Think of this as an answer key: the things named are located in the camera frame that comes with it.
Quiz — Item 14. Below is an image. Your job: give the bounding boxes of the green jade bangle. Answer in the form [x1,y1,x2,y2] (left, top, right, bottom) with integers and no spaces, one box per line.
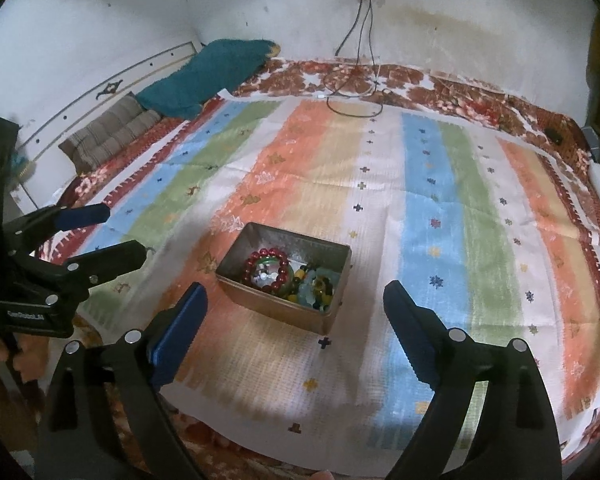
[249,256,294,296]

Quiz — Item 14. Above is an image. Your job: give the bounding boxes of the multicolour bead bracelet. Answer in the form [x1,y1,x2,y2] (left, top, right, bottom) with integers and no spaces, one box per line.
[287,261,337,313]

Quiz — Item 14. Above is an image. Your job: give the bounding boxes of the teal fuzzy pillow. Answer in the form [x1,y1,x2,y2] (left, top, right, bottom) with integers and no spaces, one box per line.
[135,39,280,119]

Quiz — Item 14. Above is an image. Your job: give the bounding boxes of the red bead bracelet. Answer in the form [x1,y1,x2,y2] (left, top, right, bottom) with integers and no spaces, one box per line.
[240,246,293,291]

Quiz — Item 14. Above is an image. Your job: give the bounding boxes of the white cable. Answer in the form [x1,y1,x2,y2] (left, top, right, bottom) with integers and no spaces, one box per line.
[316,0,382,99]

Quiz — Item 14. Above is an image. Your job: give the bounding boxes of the striped colourful woven mat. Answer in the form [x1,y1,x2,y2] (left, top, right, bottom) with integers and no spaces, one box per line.
[69,89,600,478]

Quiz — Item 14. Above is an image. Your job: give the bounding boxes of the grey striped cushion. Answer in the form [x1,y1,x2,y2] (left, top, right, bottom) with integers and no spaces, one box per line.
[59,93,161,174]

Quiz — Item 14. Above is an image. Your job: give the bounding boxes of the light blue bead bracelet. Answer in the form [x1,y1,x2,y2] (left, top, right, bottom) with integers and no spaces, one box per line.
[294,266,344,311]

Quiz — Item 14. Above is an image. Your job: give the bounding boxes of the person's left hand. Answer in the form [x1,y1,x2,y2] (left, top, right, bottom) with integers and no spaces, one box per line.
[0,334,50,428]

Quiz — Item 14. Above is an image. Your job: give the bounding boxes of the metal tin box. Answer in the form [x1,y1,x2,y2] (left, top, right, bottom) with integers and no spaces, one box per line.
[215,222,352,335]

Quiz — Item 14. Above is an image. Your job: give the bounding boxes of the black cable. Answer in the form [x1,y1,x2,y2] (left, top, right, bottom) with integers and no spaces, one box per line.
[325,0,385,120]

